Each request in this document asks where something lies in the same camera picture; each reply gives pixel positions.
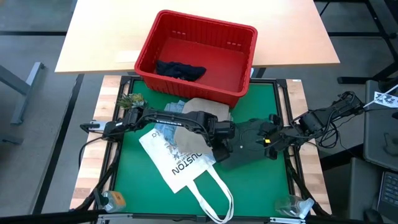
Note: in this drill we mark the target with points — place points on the dark green garment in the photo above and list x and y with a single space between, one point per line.
248 155

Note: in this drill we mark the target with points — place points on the clear plastic bottle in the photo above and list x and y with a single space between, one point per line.
287 205

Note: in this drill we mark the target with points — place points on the cream printed tote bag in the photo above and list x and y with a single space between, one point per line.
161 155

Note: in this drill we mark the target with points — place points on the navy Puma print garment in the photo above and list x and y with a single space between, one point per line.
196 73

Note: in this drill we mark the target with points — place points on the light wooden desk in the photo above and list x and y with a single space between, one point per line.
280 31

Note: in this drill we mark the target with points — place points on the grey side desk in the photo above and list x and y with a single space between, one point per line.
381 133

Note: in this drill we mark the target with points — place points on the grey desk leg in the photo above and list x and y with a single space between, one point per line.
26 90

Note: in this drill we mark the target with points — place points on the printed marker paper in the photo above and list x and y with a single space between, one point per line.
387 99

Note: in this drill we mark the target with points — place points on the white label strip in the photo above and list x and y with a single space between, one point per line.
127 56

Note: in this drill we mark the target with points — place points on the white bracket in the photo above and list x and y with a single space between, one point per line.
307 207

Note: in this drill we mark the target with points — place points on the black garment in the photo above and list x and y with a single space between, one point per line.
171 70

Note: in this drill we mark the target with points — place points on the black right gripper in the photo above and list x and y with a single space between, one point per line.
273 137

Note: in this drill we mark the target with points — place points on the small potted succulent plant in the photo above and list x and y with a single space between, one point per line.
132 101

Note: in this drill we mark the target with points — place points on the plastic bottle with orange label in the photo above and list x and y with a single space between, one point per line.
113 200

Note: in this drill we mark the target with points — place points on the light blue denim jeans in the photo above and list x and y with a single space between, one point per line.
161 133

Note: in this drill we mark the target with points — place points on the black aluminium table frame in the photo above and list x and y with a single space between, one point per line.
284 90

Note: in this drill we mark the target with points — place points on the black keyboard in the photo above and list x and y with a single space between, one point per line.
389 189

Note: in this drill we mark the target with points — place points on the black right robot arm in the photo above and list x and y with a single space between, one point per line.
311 123

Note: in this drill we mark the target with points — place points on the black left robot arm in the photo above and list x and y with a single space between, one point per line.
174 119

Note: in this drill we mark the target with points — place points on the red plastic laundry bin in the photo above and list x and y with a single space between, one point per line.
202 28

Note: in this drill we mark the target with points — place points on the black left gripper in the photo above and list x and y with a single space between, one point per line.
222 133

